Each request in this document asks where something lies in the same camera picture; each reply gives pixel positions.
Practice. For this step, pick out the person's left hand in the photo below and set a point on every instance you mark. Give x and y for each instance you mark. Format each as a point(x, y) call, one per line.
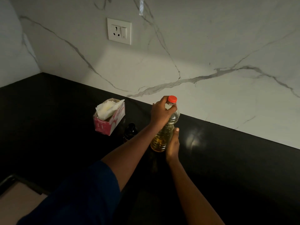
point(160, 112)

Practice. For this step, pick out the person's right hand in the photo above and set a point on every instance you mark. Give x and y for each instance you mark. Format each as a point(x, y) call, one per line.
point(173, 147)

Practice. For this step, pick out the large clear plastic oil bottle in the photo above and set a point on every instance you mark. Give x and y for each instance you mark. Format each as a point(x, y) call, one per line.
point(164, 138)

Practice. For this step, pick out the red bottle cap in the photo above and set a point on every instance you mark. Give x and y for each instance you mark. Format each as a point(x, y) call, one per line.
point(172, 99)

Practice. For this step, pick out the black small bottle cap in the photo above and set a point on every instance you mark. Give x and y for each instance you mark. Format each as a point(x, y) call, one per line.
point(129, 131)

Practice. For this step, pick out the person's left forearm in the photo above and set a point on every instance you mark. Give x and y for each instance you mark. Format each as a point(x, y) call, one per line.
point(131, 154)

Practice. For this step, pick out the person's right forearm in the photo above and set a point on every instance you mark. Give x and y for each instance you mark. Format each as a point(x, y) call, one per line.
point(192, 194)

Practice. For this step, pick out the black countertop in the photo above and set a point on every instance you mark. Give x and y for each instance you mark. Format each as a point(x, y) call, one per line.
point(46, 126)

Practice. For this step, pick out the beige lower cabinet front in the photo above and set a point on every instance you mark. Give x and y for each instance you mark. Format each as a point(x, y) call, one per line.
point(16, 203)

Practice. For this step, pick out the white tissues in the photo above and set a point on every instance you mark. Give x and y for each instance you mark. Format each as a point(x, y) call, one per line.
point(109, 108)

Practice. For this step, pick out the pink tissue box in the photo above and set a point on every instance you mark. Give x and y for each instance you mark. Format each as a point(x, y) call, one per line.
point(106, 127)

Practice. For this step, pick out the clear tape strip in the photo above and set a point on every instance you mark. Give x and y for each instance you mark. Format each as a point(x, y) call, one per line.
point(141, 5)

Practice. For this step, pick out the white wall socket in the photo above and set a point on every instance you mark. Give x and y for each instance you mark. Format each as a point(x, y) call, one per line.
point(119, 31)

